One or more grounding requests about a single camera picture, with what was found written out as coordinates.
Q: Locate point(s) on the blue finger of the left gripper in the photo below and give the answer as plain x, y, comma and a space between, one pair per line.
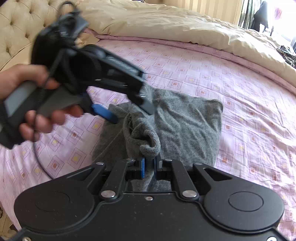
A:
104, 113

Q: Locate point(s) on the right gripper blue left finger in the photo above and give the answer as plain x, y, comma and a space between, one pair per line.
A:
142, 167

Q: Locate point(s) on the dark patterned clothes pile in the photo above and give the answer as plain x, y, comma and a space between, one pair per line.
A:
287, 55

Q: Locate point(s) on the grey argyle sweater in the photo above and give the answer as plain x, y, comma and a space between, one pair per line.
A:
182, 127

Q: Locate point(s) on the pink patterned bed sheet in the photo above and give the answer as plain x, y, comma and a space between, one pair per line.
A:
258, 124

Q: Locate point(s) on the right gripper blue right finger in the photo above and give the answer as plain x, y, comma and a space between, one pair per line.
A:
158, 167

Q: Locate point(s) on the beige tufted headboard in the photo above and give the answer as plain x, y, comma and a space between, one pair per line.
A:
20, 23

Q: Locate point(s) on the green striped curtain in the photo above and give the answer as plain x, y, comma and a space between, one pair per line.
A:
247, 13

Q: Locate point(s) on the beige duvet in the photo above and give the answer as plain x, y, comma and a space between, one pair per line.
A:
159, 21

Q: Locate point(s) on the person's left hand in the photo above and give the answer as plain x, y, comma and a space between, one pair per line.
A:
35, 123

